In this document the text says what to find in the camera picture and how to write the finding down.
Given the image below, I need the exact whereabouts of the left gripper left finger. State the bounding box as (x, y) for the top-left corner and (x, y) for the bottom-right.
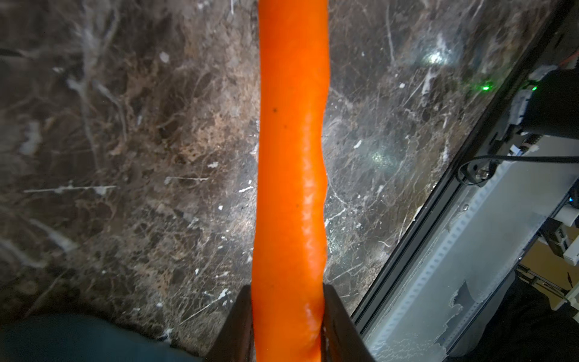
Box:
(205, 285), (253, 362)

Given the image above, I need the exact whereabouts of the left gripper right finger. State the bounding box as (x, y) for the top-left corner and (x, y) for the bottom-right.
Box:
(322, 284), (375, 362)

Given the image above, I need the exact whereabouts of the orange handle sickle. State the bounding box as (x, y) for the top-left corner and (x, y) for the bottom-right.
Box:
(251, 1), (330, 361)

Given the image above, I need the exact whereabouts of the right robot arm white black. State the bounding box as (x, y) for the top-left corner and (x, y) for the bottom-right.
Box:
(509, 66), (578, 140)

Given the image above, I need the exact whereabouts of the teal rectangular storage tray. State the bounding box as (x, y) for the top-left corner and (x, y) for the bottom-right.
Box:
(1, 314), (203, 361)

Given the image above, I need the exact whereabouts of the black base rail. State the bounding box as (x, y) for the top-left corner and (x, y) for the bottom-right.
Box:
(354, 1), (578, 361)

